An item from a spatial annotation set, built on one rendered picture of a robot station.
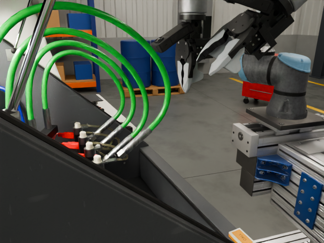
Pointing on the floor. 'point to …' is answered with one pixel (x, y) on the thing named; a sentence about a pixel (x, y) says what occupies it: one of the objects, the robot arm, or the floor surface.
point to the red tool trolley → (256, 91)
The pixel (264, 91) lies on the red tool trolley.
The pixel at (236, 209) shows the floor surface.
